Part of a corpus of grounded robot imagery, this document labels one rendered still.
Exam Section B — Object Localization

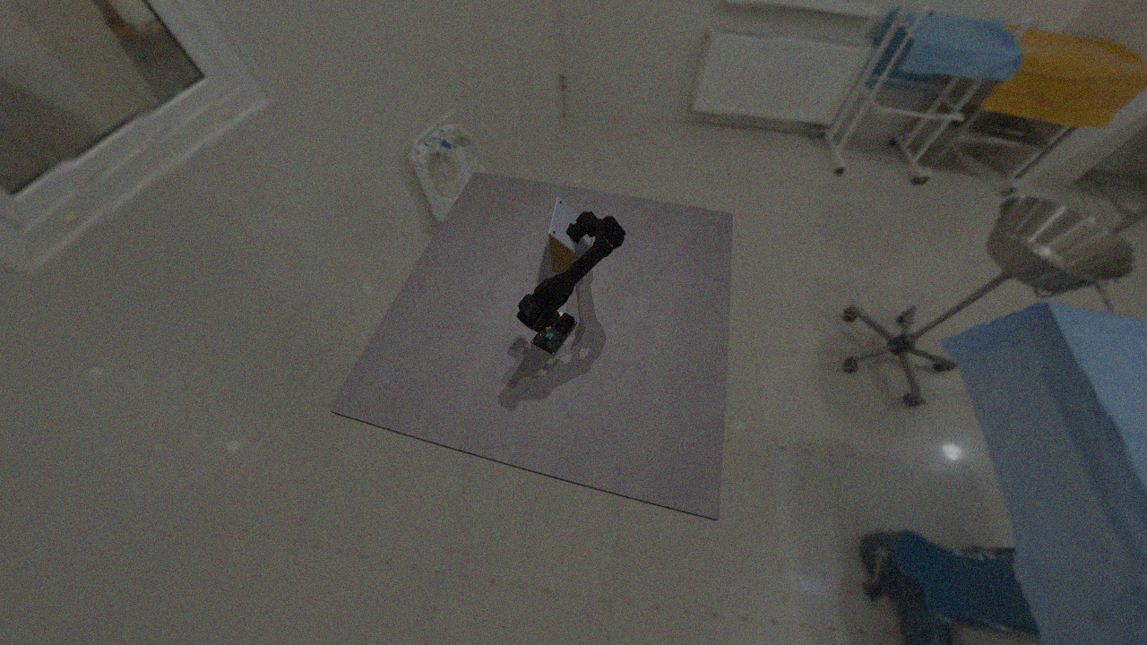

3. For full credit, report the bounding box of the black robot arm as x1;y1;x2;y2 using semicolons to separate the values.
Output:
517;211;626;332

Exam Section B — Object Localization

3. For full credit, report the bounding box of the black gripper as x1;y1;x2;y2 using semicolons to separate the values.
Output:
518;294;574;334

